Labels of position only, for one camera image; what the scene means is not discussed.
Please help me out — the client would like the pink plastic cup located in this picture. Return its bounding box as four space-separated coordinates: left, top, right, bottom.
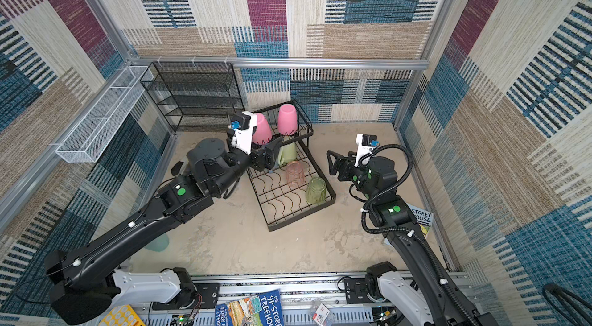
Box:
277 103 298 136
252 113 273 145

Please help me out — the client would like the light green ceramic mug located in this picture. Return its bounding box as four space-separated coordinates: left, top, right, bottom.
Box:
277 142 298 167

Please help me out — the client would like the green glass cup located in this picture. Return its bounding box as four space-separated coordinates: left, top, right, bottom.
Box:
305 177 326 205

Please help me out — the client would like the pink translucent glass cup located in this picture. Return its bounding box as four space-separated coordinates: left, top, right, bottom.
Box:
285 161 305 189

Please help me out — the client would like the teal cup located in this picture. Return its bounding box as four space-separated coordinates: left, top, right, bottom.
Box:
144 233 170 252

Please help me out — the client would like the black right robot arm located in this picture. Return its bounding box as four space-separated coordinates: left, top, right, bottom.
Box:
327 146 497 325

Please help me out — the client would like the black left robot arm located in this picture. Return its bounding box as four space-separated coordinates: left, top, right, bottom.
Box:
45 136 283 325

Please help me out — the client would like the black two-tier dish rack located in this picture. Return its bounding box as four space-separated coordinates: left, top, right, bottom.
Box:
248 100 336 232

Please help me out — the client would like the grey black stapler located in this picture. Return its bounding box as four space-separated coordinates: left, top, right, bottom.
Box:
171 161 184 176

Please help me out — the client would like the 143-storey treehouse book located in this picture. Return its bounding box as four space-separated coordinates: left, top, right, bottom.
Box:
409 204 434 237

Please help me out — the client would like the black mesh shelf unit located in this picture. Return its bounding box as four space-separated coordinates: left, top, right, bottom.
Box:
140 62 245 132

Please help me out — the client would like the small clear plastic box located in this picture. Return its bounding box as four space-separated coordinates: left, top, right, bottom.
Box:
309 300 336 326

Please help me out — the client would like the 91-storey treehouse book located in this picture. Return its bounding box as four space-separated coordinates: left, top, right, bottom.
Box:
214 290 285 326

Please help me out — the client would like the yellow patterned card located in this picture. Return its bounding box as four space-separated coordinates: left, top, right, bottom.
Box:
98 305 146 326

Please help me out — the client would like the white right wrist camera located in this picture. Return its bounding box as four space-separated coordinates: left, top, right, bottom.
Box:
355 133 379 167

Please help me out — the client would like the black corrugated cable conduit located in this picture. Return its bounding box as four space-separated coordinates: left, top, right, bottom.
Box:
348 143 484 326

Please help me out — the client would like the white wire mesh basket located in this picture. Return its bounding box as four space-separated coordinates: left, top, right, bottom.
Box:
56 66 148 163

